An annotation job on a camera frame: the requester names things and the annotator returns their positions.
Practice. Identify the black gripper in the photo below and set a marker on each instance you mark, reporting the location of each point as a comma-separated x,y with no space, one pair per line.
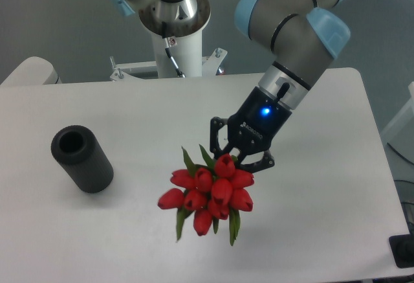
251,129

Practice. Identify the red tulip bouquet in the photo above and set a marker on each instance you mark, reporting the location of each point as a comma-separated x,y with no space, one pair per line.
211,192

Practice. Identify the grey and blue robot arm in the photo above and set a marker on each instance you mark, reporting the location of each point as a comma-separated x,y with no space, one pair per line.
303,35

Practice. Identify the black ribbed cylindrical vase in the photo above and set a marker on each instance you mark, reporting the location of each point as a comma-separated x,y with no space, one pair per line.
78,152

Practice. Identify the black device at table edge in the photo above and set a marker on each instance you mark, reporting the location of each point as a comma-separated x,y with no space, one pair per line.
402,250

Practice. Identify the white rounded furniture corner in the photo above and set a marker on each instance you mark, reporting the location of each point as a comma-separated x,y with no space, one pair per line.
32,71

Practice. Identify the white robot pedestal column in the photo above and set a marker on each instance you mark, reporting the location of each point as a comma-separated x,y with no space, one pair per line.
176,29

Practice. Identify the white metal base frame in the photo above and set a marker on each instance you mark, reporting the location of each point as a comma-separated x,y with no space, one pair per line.
210,66

